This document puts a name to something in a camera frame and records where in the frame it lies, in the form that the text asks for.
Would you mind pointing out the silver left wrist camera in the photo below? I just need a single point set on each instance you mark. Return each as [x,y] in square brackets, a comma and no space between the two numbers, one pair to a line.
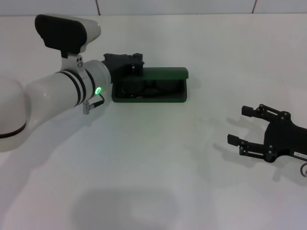
[62,33]

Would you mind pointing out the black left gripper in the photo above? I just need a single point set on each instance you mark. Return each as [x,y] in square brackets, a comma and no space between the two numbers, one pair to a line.
[117,61]

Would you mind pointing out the black round-frame glasses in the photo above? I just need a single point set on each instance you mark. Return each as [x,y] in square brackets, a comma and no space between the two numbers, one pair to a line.
[134,88]

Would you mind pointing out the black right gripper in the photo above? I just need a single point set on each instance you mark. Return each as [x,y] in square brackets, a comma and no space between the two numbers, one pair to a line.
[285,136]

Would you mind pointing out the green glasses case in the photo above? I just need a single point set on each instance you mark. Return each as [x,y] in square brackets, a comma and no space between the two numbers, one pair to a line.
[163,72]

